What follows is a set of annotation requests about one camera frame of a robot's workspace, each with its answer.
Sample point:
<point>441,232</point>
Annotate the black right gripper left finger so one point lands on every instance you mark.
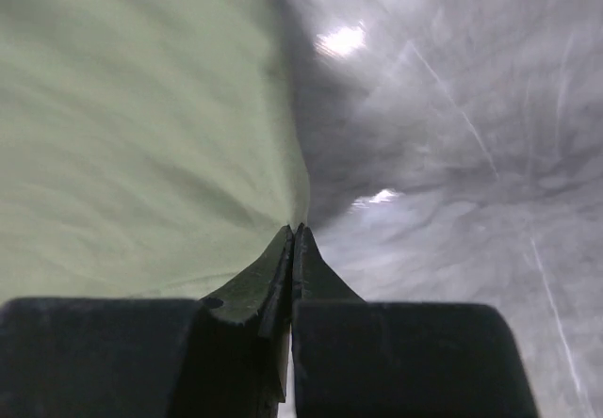
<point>219,356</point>

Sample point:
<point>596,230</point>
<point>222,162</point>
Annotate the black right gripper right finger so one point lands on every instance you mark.
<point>355,358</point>

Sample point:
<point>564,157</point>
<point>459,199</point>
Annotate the olive green tank top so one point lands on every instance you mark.
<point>148,147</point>

